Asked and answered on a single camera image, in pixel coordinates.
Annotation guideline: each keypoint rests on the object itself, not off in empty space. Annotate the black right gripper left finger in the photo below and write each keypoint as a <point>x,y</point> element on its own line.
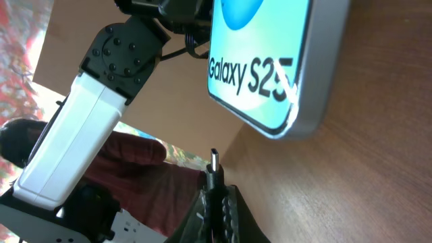
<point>195,226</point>

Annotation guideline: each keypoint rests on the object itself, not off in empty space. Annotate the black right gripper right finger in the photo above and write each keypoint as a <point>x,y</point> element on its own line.
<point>239,225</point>

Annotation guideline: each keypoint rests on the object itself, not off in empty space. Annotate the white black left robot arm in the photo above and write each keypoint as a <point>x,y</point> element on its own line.
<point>48,202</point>

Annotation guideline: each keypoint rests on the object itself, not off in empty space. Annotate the person in red shirt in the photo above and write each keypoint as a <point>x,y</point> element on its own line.
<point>124,185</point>

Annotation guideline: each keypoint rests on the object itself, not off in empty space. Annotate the brown cardboard board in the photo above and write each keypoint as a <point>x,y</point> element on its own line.
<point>174,104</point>

